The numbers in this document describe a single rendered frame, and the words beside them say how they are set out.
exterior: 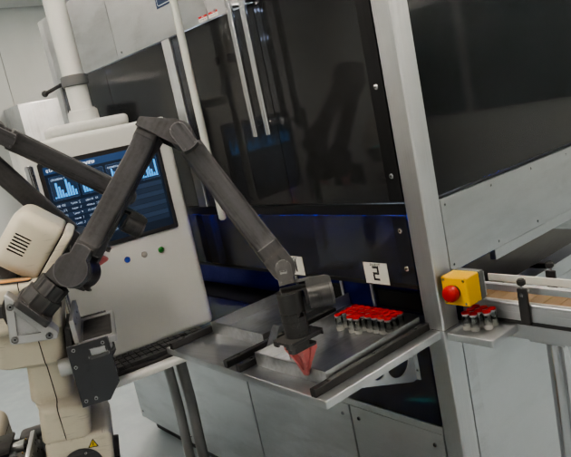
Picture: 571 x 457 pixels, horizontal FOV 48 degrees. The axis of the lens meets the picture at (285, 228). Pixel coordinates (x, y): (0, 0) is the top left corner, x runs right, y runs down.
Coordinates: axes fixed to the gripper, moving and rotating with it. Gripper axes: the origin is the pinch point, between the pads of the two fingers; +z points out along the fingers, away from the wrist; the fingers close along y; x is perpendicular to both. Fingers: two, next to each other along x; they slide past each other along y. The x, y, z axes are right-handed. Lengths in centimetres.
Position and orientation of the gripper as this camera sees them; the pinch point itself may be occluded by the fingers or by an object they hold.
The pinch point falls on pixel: (305, 371)
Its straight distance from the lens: 149.3
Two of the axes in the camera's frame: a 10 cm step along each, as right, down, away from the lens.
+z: 2.1, 9.6, 1.8
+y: 7.4, -2.8, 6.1
